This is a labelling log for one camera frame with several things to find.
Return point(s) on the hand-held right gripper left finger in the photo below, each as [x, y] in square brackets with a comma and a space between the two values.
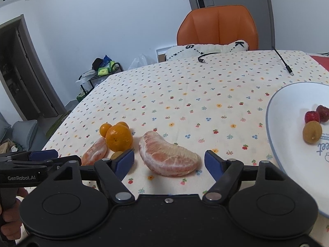
[124, 160]

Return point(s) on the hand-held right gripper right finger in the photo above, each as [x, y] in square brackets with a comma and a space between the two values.
[213, 163]

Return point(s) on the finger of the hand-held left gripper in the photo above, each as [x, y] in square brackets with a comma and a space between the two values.
[43, 154]
[25, 164]

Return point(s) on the brown kiwi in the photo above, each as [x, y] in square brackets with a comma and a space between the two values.
[115, 155]
[311, 132]

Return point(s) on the pomelo segment with white pith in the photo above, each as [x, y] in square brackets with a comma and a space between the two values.
[93, 154]

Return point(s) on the small orange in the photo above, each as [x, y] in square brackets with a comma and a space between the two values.
[104, 129]

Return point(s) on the peeled pink pomelo segment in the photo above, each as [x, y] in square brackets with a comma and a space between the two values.
[168, 157]

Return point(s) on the white plate with blue rim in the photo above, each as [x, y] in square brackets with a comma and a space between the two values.
[287, 123]

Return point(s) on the small red plum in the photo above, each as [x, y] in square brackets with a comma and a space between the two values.
[323, 112]
[311, 116]

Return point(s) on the person's left hand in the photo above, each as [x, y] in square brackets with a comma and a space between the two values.
[11, 221]

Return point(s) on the grey cushion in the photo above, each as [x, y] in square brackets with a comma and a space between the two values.
[24, 135]

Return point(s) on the white cloth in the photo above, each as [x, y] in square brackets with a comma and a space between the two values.
[87, 75]

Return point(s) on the green packet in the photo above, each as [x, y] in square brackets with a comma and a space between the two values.
[104, 70]

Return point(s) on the black shoe rack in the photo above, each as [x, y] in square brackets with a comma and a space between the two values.
[118, 68]

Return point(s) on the clear plastic bag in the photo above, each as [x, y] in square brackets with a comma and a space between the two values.
[138, 63]

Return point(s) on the black cloth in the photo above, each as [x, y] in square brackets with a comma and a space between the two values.
[97, 63]

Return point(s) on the blue bag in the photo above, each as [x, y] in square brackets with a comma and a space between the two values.
[106, 58]

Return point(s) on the white framed panel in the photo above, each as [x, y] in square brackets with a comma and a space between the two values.
[160, 54]

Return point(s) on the white pillow with black print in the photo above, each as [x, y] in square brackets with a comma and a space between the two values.
[205, 50]

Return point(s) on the orange chair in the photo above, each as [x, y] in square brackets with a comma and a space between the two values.
[218, 25]

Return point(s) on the red table mat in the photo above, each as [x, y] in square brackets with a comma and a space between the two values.
[321, 61]

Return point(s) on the dark wooden door frame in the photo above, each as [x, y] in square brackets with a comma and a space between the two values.
[15, 64]

